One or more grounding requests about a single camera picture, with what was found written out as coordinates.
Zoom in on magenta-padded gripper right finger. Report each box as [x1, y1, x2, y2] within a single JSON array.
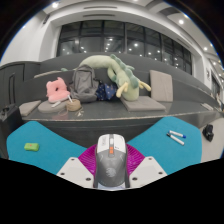
[[124, 144, 168, 188]]

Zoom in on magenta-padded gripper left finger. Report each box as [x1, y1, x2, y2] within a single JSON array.
[[56, 144, 99, 188]]

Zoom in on grey and white computer mouse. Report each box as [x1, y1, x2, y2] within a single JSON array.
[[93, 133, 131, 190]]

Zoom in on white marker with black cap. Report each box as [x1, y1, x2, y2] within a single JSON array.
[[166, 132, 186, 147]]

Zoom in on white marker with blue cap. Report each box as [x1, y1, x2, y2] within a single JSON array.
[[168, 129, 187, 139]]

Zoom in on small green case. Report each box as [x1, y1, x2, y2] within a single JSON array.
[[23, 142, 40, 152]]

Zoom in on tan woven pouch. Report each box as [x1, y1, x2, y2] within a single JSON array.
[[65, 98, 82, 112]]

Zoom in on square grey seat cushion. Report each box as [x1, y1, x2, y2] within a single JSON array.
[[119, 95, 167, 113]]

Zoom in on round grey seat cushion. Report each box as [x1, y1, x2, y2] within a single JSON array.
[[37, 99, 69, 114]]

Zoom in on black bag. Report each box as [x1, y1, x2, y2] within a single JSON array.
[[202, 123, 215, 143]]

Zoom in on small flat grey cushion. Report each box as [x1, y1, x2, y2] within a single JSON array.
[[18, 99, 42, 118]]

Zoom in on pink plush cushion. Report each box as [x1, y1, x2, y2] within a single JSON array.
[[45, 76, 72, 104]]

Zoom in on black suitcase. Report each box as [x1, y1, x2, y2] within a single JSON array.
[[0, 103, 23, 158]]

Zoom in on navy patterned bag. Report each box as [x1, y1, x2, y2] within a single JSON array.
[[95, 82, 118, 102]]

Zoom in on upright grey cushion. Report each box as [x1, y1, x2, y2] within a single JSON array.
[[148, 69, 174, 103]]

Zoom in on grey backpack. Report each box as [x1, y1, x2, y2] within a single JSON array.
[[68, 64, 101, 103]]

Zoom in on long green dragon plush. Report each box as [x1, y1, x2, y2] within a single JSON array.
[[61, 53, 152, 102]]

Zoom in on ceiling lights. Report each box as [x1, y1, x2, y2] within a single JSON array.
[[51, 0, 221, 64]]

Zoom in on dark glass window wall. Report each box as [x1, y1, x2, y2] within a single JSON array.
[[56, 20, 193, 76]]

